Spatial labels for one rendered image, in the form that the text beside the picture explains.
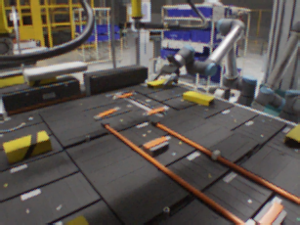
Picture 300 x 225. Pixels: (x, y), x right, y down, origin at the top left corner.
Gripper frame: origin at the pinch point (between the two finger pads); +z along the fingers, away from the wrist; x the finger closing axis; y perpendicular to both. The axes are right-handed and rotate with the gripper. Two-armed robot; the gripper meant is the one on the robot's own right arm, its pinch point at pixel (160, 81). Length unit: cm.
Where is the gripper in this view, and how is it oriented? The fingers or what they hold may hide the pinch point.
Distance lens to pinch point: 144.6
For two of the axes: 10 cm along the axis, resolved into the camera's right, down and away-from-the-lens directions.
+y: 4.5, 6.0, 6.6
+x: -6.2, -3.2, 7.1
